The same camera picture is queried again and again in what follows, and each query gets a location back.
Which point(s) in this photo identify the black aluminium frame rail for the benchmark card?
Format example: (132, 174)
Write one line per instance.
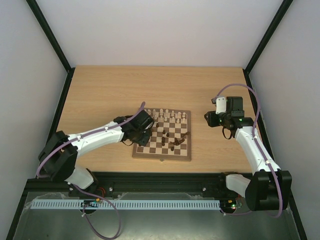
(151, 182)

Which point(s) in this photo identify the white slotted cable duct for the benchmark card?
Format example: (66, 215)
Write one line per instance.
(77, 204)

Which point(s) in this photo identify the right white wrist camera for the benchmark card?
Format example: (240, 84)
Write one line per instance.
(220, 103)

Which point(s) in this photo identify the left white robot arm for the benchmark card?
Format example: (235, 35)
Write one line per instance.
(58, 159)

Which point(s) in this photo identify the right black frame post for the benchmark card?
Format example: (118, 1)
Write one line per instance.
(276, 20)

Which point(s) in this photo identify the wooden chess board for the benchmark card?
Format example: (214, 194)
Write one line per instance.
(166, 142)

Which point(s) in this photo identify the left black frame post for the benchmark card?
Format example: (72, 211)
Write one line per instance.
(41, 19)

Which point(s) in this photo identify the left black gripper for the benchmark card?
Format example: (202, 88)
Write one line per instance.
(143, 142)

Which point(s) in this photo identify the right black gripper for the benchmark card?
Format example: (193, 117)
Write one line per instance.
(210, 118)

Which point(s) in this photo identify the black frame post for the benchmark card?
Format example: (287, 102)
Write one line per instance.
(41, 19)
(276, 20)

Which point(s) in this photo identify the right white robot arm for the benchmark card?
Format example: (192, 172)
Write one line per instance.
(269, 187)

